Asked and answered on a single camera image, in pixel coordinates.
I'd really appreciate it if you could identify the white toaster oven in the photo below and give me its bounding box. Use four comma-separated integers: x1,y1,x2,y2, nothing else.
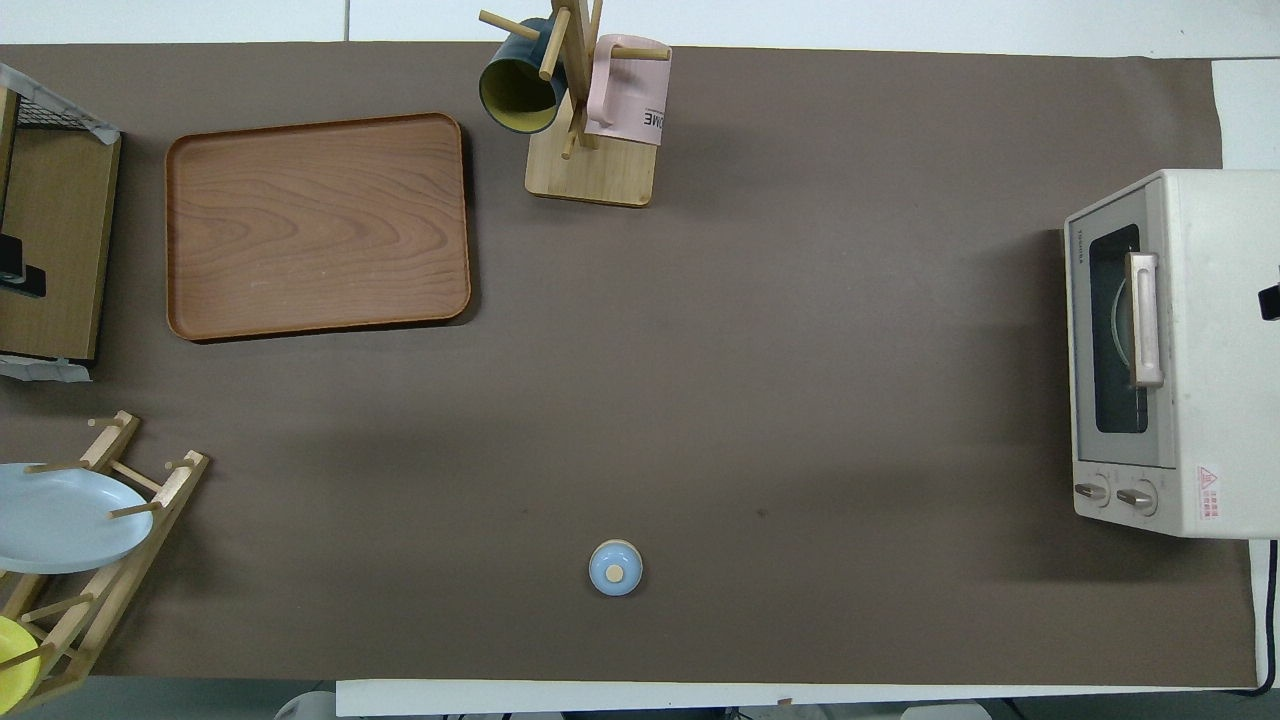
1063,168,1280,541

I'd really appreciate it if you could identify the white foam padding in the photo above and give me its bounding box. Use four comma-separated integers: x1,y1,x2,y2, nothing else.
0,62,123,146
0,354,93,384

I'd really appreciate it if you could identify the dark blue mug yellow inside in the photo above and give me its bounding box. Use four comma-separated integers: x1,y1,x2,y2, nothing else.
478,17,569,136

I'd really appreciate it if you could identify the oven door with handle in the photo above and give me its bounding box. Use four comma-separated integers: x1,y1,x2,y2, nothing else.
1065,178,1181,471

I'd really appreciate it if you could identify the black oven power cable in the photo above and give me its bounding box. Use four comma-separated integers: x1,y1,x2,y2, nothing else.
1240,538,1280,698

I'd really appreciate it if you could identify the black wire basket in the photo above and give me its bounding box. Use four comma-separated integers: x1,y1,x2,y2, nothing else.
0,62,123,146

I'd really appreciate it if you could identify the brown table mat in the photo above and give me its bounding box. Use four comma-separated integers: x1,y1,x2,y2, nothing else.
0,42,1259,691

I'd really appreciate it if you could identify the pink mug with print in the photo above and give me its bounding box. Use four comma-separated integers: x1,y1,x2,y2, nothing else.
583,33,673,148

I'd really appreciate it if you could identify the wooden dish rack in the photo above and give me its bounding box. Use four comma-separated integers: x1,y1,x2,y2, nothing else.
0,410,211,713

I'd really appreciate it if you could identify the wooden two-tier shelf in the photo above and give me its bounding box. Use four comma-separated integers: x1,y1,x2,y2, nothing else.
0,88,123,363

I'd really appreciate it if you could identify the yellow plate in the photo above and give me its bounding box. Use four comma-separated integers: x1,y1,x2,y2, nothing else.
0,615,43,709

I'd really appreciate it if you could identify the wooden mug tree stand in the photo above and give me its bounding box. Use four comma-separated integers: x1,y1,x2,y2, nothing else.
478,0,673,209

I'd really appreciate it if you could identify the brown wooden tray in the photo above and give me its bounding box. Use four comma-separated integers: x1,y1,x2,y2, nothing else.
165,112,473,344

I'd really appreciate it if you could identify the light blue plate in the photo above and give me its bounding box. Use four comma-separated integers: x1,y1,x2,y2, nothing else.
0,462,156,576

